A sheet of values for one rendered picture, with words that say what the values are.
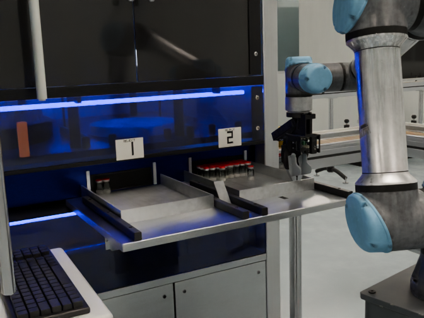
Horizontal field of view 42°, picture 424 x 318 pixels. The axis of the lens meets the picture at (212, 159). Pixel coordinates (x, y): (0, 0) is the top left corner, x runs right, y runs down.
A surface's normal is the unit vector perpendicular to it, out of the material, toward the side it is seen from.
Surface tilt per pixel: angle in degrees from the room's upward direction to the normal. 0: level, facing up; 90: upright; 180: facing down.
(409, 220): 76
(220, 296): 90
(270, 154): 90
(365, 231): 97
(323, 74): 90
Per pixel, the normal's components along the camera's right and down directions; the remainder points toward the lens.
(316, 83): 0.18, 0.17
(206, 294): 0.49, 0.15
